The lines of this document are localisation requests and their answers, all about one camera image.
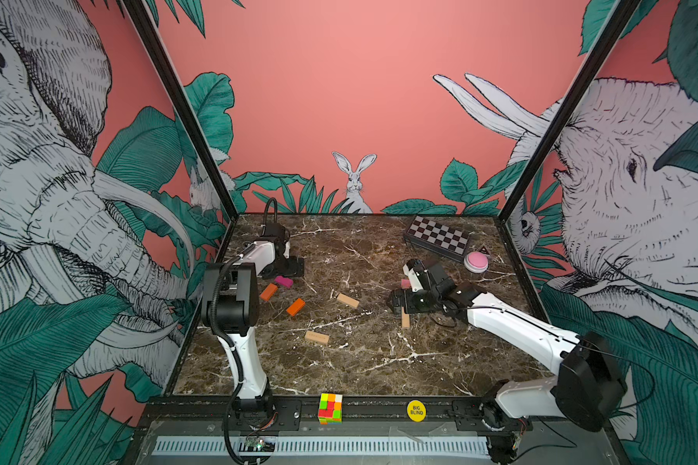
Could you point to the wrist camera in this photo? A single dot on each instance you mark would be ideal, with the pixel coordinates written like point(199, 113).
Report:
point(428, 278)
point(279, 236)

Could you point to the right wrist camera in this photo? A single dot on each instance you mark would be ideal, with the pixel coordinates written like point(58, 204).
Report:
point(428, 278)

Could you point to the yellow big blind chip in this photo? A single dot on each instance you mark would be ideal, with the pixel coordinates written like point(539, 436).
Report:
point(416, 410)

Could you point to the natural wood block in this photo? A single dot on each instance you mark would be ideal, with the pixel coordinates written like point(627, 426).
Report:
point(347, 300)
point(405, 319)
point(317, 337)

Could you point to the folded checkered chess board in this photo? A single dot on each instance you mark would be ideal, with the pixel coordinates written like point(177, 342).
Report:
point(438, 238)

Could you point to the orange block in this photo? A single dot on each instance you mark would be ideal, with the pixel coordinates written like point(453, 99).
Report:
point(295, 307)
point(269, 292)

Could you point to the small circuit board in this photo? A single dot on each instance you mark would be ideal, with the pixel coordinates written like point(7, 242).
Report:
point(254, 444)

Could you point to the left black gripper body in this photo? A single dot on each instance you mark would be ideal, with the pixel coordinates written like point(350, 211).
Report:
point(288, 267)

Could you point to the colourful puzzle cube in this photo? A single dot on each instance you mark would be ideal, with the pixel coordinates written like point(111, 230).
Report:
point(330, 408)

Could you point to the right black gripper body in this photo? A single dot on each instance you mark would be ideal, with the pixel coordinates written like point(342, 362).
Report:
point(418, 302)

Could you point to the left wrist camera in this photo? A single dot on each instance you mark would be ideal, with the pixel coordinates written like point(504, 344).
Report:
point(279, 236)

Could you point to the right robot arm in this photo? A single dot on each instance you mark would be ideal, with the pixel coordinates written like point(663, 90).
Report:
point(586, 385)

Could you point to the black front rail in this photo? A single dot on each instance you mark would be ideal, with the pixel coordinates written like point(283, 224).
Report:
point(291, 412)

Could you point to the pink round button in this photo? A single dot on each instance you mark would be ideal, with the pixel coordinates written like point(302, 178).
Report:
point(476, 262)

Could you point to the white perforated strip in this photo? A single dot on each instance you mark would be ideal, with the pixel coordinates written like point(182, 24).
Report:
point(466, 447)

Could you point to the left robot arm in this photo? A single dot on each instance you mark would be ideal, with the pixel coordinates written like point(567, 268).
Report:
point(230, 308)

